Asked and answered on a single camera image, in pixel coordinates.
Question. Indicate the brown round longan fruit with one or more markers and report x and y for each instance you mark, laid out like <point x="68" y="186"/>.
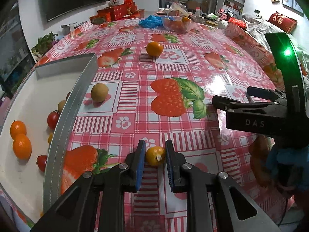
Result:
<point x="99" y="92"/>

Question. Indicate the finger of the right gripper sideways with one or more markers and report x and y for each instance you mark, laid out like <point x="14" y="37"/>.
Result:
<point x="266" y="94"/>

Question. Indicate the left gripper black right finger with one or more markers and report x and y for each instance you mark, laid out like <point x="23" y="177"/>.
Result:
<point x="174" y="162"/>

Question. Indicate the white sofa with clutter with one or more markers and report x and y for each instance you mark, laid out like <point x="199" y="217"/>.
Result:
<point x="257" y="27"/>

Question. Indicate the blue plastic bag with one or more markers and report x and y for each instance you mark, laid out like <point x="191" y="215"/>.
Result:
<point x="151" y="22"/>

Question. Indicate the red embroidered cushion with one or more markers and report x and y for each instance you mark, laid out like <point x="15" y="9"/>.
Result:
<point x="283" y="22"/>

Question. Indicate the red gift boxes stack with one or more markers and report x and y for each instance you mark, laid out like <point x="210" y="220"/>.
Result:
<point x="127" y="10"/>

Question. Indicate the glass fruit bowl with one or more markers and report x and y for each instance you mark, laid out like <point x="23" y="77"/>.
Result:
<point x="175" y="24"/>

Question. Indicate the glass door cabinet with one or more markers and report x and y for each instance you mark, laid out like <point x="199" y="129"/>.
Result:
<point x="16" y="58"/>

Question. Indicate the small yellow kumquat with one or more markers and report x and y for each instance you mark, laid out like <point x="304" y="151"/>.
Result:
<point x="50" y="138"/>
<point x="155" y="156"/>

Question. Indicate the right blue-gloved hand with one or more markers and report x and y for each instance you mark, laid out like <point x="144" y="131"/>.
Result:
<point x="288" y="168"/>

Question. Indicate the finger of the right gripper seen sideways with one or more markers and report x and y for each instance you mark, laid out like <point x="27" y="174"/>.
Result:
<point x="224" y="104"/>

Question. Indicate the green leafy vegetables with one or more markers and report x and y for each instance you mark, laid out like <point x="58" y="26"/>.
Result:
<point x="44" y="44"/>

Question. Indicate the strawberry pattern tablecloth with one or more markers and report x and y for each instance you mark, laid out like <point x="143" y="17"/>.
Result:
<point x="164" y="98"/>

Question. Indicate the orange in glass bowl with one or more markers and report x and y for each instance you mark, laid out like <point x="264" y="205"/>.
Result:
<point x="185" y="19"/>

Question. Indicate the orange mandarin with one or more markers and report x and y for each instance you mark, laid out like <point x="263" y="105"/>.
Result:
<point x="22" y="147"/>
<point x="154" y="49"/>

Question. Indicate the small orange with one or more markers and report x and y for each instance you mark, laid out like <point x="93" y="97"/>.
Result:
<point x="16" y="128"/>

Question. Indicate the grey shallow tray box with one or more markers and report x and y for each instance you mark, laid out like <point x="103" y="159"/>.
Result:
<point x="23" y="184"/>

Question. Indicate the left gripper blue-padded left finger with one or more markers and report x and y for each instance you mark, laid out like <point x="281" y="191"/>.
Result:
<point x="134" y="173"/>

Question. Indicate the red cherry tomato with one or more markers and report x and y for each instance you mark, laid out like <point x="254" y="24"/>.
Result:
<point x="41" y="162"/>
<point x="52" y="119"/>

